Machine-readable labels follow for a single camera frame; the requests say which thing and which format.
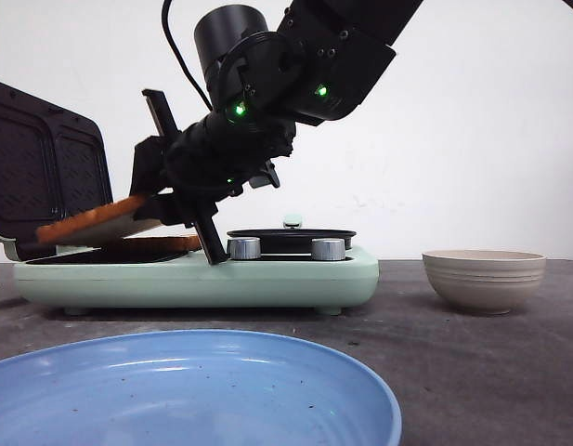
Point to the beige ribbed ceramic bowl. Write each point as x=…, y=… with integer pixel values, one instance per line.
x=484, y=281

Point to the breakfast maker hinged lid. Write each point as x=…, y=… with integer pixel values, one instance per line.
x=52, y=165

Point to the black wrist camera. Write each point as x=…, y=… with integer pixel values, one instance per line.
x=265, y=176

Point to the mint green breakfast maker base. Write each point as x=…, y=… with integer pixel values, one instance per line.
x=94, y=278

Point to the white bread slice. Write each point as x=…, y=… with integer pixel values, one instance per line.
x=103, y=224
x=174, y=244

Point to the right silver control knob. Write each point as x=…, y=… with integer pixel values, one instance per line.
x=328, y=249

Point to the silver control knob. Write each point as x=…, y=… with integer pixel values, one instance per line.
x=244, y=248
x=328, y=249

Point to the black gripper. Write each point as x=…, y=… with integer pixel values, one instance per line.
x=185, y=174

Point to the black round frying pan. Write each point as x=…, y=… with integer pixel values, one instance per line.
x=292, y=241

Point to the left silver control knob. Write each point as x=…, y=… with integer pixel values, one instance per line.
x=244, y=248

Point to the blue ceramic plate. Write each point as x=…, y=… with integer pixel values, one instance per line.
x=194, y=387

